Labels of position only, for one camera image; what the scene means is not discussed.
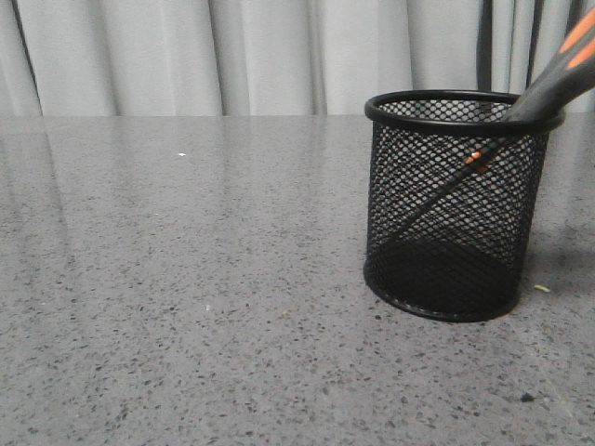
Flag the grey orange handled scissors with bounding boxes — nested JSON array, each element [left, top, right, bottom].
[[397, 9, 594, 233]]

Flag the black mesh pen bucket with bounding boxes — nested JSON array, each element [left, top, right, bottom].
[[364, 90, 564, 322]]

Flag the grey-white pleated curtain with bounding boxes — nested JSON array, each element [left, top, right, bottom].
[[1, 0, 591, 117]]

